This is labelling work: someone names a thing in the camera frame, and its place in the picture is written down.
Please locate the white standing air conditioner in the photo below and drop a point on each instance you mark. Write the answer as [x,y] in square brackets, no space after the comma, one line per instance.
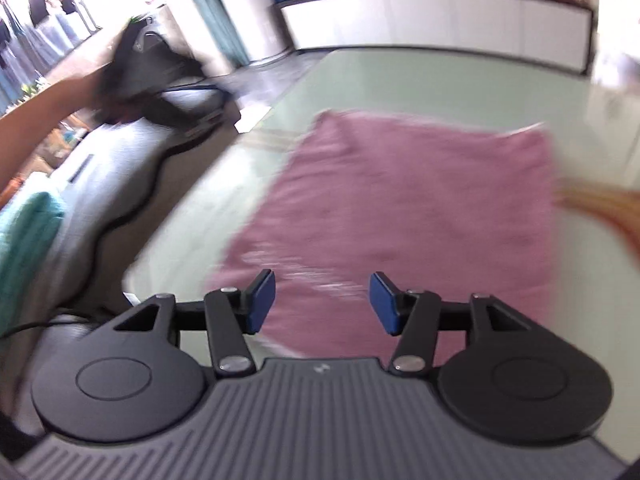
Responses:
[250,10]

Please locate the grey upholstered chair dark trim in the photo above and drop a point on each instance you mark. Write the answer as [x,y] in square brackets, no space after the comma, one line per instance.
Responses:
[115,170]

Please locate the person's left forearm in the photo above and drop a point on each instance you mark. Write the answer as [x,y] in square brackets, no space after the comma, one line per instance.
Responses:
[40,120]

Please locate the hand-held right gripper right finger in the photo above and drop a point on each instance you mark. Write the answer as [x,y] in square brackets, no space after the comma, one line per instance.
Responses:
[382,305]

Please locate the hanging clothes rack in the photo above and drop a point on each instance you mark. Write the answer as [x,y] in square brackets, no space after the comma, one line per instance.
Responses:
[45,15]

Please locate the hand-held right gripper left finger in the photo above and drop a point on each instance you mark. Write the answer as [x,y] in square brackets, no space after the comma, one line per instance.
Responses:
[262,300]

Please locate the pink towel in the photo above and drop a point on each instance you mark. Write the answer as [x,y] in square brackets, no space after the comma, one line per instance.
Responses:
[400,210]

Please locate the teal curtain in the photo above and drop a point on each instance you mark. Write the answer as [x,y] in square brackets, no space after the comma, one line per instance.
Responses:
[215,15]

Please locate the teal cloth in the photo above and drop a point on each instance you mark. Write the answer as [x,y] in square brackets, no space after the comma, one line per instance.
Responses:
[27,250]

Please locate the white sideboard cabinet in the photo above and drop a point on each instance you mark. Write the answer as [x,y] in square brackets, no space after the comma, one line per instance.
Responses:
[450,20]

